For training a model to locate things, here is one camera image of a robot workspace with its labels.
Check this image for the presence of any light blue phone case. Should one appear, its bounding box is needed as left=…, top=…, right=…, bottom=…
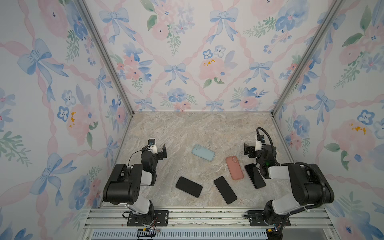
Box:
left=192, top=145, right=215, bottom=162

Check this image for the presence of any black phone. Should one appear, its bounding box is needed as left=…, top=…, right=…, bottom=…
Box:
left=214, top=176, right=238, bottom=205
left=176, top=177, right=203, bottom=198

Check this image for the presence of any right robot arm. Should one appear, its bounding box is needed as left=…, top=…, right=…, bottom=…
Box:
left=244, top=144, right=335, bottom=233

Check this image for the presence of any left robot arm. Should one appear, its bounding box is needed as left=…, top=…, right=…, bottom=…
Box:
left=103, top=144, right=167, bottom=227

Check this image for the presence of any black phone case right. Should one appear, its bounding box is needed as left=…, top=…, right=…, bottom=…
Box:
left=245, top=164, right=266, bottom=189

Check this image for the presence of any pink phone case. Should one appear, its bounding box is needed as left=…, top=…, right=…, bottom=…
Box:
left=226, top=156, right=244, bottom=181

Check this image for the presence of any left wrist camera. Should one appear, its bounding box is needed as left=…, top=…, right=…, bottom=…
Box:
left=148, top=139, right=158, bottom=155

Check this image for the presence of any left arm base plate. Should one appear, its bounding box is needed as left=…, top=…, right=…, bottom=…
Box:
left=122, top=210, right=169, bottom=227

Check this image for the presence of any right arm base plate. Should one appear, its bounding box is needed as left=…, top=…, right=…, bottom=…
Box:
left=243, top=210, right=285, bottom=228

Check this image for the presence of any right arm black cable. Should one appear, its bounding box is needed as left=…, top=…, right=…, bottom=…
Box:
left=256, top=127, right=327, bottom=208

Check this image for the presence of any right corner aluminium post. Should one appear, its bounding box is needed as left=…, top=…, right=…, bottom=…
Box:
left=271, top=0, right=345, bottom=117

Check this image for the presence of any corner aluminium post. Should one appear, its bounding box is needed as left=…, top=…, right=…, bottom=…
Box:
left=271, top=0, right=345, bottom=117
left=74, top=0, right=134, bottom=118

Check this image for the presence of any left corner aluminium post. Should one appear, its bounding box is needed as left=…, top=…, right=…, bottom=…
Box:
left=74, top=0, right=134, bottom=118

